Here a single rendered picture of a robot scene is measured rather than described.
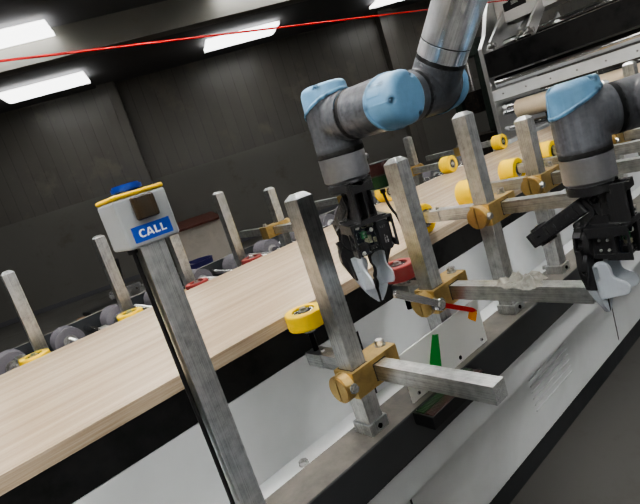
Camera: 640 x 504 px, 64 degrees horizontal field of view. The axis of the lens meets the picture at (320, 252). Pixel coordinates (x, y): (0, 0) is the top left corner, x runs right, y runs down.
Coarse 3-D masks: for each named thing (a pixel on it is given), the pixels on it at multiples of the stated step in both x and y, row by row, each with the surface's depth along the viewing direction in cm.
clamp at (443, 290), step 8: (456, 272) 106; (464, 272) 106; (448, 280) 103; (456, 280) 104; (440, 288) 101; (448, 288) 103; (432, 296) 100; (440, 296) 101; (448, 296) 103; (416, 304) 102; (416, 312) 102; (424, 312) 101; (432, 312) 100; (440, 312) 101
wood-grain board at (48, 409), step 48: (432, 192) 203; (336, 240) 168; (432, 240) 134; (192, 288) 165; (240, 288) 143; (288, 288) 125; (96, 336) 141; (144, 336) 124; (240, 336) 100; (0, 384) 123; (48, 384) 110; (96, 384) 99; (144, 384) 91; (0, 432) 90; (48, 432) 83; (96, 432) 81; (0, 480) 73
